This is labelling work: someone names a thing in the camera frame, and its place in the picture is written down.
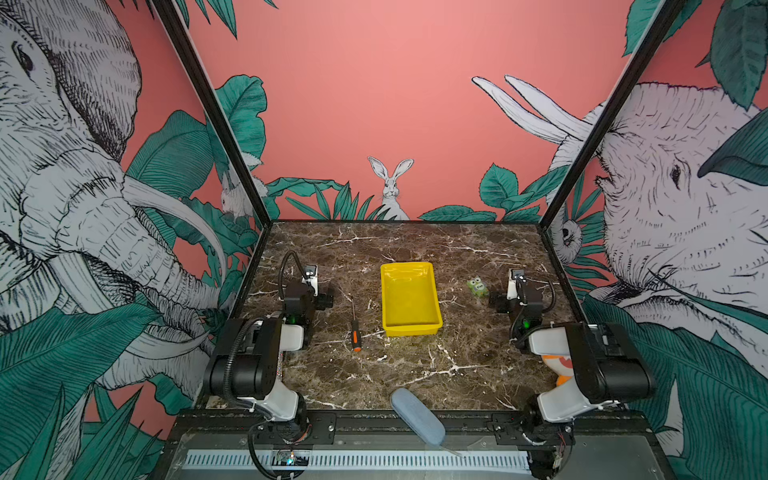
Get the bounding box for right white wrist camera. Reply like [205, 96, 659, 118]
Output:
[506, 269, 527, 300]

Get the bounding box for green owl toy block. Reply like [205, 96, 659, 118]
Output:
[467, 277, 489, 298]

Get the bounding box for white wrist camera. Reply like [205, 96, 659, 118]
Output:
[506, 269, 527, 300]
[302, 265, 319, 296]

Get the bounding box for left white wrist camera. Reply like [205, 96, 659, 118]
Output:
[302, 265, 319, 296]

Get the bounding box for yellow plastic bin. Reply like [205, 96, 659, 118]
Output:
[380, 262, 443, 337]

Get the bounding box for black orange screwdriver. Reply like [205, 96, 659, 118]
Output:
[350, 305, 362, 352]

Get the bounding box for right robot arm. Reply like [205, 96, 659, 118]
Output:
[489, 270, 656, 446]

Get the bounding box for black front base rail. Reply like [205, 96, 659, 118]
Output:
[153, 408, 674, 479]

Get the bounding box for white orange toy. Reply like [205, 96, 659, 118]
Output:
[541, 355, 574, 386]

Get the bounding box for white slotted cable duct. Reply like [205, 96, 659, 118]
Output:
[181, 449, 531, 474]

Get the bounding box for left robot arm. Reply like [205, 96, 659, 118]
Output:
[203, 250, 334, 445]

